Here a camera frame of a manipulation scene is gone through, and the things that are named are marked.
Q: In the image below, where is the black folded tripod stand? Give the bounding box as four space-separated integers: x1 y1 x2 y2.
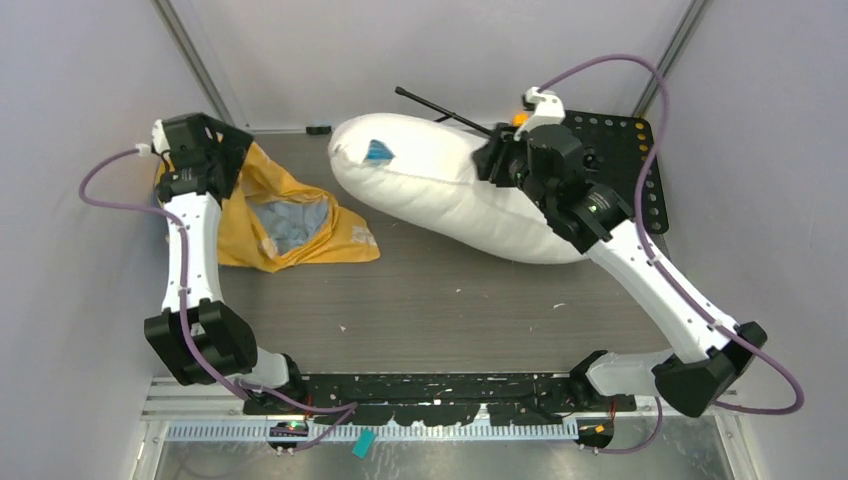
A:
394 86 491 137

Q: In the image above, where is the yellow printed pillowcase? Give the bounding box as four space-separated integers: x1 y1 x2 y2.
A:
167 144 380 279

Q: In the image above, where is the black perforated metal plate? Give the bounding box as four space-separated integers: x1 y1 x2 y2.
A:
564 110 669 235

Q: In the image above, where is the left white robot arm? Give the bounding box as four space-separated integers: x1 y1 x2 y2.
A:
144 113 307 414

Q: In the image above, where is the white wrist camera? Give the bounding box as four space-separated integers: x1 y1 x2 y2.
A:
514 87 566 141
135 119 170 157

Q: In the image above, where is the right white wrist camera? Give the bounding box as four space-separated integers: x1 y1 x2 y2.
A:
514 87 566 141

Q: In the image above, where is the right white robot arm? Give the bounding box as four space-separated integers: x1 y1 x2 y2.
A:
472 123 767 418

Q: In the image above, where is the teal tape piece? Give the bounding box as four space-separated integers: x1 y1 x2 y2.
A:
351 428 377 459

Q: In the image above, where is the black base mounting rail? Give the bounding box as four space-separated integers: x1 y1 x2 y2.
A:
283 372 636 427

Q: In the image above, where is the white slotted cable duct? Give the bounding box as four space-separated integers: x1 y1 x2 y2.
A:
164 418 579 443

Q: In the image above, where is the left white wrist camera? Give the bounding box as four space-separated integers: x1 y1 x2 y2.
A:
135 119 170 157

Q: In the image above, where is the orange tape roll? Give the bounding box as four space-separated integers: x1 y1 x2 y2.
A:
511 112 529 127

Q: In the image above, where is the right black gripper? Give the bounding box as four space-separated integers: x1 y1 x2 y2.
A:
473 122 554 214

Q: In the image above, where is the white pillow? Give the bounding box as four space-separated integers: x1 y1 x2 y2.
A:
327 113 584 265

